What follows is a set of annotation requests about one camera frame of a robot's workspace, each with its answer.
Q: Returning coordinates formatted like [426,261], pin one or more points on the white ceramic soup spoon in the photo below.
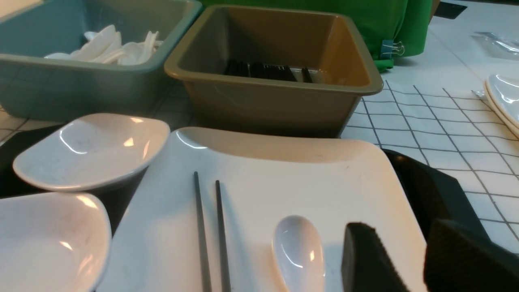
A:
[298,254]

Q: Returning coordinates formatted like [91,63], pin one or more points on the black serving tray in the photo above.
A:
[432,194]

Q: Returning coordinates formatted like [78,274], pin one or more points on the blue binder clip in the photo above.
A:
[389,48]

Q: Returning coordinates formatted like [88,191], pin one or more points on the large white square plate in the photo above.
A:
[264,178]

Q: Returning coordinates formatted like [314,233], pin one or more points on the pile of white spoons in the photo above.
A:
[106,47]

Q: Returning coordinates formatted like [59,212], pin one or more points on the brown plastic bin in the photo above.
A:
[328,44]

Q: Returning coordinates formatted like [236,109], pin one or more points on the teal plastic bin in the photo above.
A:
[38,88]

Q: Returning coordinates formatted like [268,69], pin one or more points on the black chopsticks in bin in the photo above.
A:
[261,70]

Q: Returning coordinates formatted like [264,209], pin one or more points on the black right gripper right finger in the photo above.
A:
[459,260]

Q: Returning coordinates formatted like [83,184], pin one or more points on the green backdrop cloth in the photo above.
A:
[376,20]

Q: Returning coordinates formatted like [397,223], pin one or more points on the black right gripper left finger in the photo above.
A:
[366,266]

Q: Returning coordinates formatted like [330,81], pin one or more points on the clear plastic bag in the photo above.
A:
[497,45]

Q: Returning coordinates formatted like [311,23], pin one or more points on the dark grey chopstick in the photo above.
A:
[203,252]
[223,257]

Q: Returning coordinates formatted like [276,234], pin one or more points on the white bowl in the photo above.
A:
[91,152]
[53,242]

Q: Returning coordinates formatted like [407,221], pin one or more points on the stack of white plates right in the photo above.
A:
[502,93]

